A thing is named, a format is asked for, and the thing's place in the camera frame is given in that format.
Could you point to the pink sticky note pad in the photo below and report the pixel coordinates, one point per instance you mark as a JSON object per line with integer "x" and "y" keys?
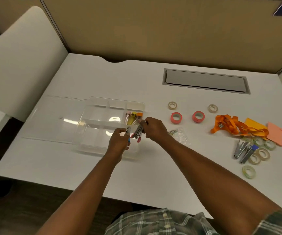
{"x": 275, "y": 133}

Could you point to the green clear tape roll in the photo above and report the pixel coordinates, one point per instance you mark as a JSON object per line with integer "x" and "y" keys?
{"x": 255, "y": 142}
{"x": 244, "y": 172}
{"x": 274, "y": 146}
{"x": 248, "y": 140}

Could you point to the tan partition panel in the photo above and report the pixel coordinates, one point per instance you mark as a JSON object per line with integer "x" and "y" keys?
{"x": 168, "y": 29}
{"x": 8, "y": 9}

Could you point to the clear plastic lid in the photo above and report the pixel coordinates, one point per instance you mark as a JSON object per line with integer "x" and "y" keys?
{"x": 50, "y": 119}

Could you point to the pink tape roll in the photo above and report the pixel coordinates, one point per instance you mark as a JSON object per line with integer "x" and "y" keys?
{"x": 171, "y": 118}
{"x": 194, "y": 117}

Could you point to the person's left hand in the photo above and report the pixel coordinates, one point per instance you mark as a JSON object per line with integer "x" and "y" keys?
{"x": 117, "y": 144}

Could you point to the person's right forearm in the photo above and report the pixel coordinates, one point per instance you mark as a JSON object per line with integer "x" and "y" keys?
{"x": 217, "y": 188}

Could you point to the clear plastic organizer box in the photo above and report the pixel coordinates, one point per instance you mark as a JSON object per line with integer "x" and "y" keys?
{"x": 96, "y": 141}

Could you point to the person's right hand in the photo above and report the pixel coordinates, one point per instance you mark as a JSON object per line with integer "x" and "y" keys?
{"x": 155, "y": 130}

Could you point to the bag of coloured paper clips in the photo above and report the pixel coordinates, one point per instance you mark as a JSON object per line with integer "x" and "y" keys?
{"x": 177, "y": 135}

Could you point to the small beige tape roll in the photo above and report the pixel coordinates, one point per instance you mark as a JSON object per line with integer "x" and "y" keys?
{"x": 209, "y": 108}
{"x": 169, "y": 105}

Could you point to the person's left forearm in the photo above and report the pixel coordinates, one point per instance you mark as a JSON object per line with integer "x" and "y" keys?
{"x": 87, "y": 193}

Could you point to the yellow tube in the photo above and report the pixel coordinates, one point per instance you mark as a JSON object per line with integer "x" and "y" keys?
{"x": 132, "y": 118}

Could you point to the clear tube orange cap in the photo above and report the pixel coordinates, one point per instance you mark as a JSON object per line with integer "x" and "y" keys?
{"x": 139, "y": 114}

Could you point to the green plaid shirt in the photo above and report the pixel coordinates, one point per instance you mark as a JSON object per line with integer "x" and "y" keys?
{"x": 155, "y": 222}

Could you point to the orange sticky note pad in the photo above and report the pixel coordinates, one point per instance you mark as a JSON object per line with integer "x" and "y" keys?
{"x": 253, "y": 123}

